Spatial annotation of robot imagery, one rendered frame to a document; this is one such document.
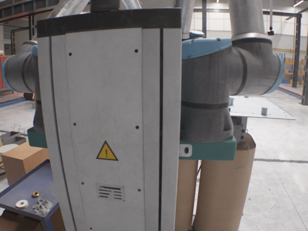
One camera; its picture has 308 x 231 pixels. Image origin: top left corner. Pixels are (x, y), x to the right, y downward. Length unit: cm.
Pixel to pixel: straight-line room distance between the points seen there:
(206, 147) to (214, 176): 108
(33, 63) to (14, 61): 14
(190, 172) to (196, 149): 110
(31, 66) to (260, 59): 69
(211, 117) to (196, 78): 11
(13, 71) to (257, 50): 80
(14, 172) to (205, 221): 172
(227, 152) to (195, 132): 11
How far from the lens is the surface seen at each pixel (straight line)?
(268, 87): 70
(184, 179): 169
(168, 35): 44
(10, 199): 153
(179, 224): 197
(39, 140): 74
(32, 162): 204
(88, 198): 62
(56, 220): 151
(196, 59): 55
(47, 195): 148
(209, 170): 165
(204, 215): 190
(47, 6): 1244
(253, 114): 140
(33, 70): 72
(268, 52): 69
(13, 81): 84
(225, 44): 58
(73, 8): 101
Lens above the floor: 167
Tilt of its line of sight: 14 degrees down
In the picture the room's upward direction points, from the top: straight up
